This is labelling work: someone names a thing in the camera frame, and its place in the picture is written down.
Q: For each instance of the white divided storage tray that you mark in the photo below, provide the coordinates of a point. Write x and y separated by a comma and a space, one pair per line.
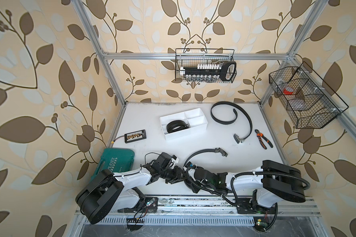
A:
195, 118

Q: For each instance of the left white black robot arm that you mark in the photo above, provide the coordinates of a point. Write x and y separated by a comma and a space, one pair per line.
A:
112, 191

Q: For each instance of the wire basket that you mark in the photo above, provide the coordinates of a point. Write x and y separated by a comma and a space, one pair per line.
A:
188, 57
314, 103

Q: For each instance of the black belt front loop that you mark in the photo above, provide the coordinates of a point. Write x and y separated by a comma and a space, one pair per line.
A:
176, 125

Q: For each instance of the black socket set rail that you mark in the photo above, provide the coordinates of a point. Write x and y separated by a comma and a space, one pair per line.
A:
224, 72

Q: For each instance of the green plastic tool case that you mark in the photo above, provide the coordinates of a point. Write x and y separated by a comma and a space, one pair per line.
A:
117, 160

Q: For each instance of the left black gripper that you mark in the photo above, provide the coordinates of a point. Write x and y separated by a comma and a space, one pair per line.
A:
177, 177

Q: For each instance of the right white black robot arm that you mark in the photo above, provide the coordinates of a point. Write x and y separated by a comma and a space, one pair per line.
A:
271, 183

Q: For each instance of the aluminium front rail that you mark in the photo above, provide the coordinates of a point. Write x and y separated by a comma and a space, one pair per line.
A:
214, 205

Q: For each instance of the orange black pliers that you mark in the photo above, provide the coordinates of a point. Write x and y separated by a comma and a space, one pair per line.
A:
263, 139

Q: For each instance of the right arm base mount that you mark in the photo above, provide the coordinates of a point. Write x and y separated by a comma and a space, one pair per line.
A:
246, 206

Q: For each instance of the right wire basket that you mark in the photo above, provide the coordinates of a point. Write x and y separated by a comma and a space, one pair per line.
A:
314, 103

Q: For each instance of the black belt long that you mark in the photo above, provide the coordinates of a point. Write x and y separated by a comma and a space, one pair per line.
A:
201, 151

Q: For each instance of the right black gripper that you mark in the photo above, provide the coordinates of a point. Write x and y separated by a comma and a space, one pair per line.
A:
195, 188

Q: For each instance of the red item in basket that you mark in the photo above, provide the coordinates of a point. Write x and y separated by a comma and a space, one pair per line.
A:
288, 91

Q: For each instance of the black bit holder box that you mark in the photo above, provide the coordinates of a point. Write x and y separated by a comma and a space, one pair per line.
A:
135, 136

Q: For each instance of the back wire basket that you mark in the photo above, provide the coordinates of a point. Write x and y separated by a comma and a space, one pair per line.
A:
188, 57

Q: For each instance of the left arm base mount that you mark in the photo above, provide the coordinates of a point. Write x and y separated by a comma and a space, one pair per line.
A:
150, 203

